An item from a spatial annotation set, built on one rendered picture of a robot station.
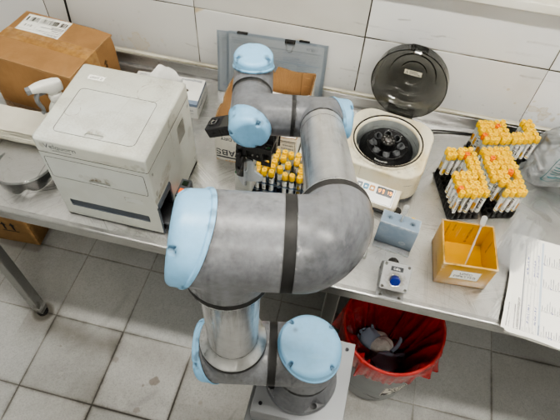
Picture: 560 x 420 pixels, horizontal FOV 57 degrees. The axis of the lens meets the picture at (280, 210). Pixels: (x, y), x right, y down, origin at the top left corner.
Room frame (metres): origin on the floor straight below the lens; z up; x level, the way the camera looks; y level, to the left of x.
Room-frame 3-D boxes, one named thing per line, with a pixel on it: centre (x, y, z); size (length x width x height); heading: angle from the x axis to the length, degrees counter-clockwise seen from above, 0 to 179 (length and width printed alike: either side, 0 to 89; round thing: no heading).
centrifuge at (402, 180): (1.00, -0.29, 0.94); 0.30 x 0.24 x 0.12; 160
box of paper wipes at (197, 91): (1.25, 0.38, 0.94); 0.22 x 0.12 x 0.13; 83
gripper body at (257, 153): (0.78, 0.06, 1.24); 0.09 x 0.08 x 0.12; 75
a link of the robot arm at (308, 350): (0.34, -0.06, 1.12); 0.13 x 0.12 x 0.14; 91
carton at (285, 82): (1.13, 0.06, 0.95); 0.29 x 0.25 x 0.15; 169
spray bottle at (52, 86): (1.04, 0.64, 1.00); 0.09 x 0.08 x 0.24; 169
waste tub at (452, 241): (0.70, -0.48, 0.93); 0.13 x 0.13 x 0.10; 84
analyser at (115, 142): (0.89, 0.40, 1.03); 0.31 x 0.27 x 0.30; 79
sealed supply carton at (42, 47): (1.28, 0.73, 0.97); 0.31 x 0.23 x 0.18; 73
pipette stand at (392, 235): (0.76, -0.31, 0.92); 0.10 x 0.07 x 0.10; 71
